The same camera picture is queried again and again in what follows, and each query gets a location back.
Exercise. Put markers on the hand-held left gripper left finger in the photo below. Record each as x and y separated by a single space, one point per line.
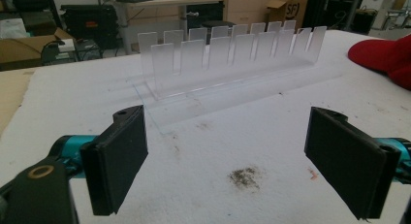
118 159

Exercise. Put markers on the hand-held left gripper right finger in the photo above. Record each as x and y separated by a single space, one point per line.
347 156

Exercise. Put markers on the clear acrylic slotted rack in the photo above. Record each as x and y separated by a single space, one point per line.
223 72

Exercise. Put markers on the white table cover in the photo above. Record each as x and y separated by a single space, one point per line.
245 146

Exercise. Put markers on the red cloth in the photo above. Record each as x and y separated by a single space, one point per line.
384 59

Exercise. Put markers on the black equipment case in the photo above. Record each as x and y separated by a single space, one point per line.
92 25

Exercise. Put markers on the black bin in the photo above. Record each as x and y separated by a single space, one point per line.
365 20

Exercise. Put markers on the open brown cardboard box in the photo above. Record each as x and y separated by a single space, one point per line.
22 48

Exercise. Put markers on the printed tall cardboard box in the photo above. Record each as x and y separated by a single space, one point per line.
295 7

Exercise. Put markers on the wooden desk with grey legs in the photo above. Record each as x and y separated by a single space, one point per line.
168 2

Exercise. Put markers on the black round stool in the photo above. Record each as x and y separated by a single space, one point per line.
218 24

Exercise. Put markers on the white plastic bag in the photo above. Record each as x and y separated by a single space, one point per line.
12 28

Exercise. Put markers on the light wooden drawer cabinet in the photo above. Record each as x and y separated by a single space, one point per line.
248 6

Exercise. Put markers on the metal frame stand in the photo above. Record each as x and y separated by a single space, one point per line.
395 18

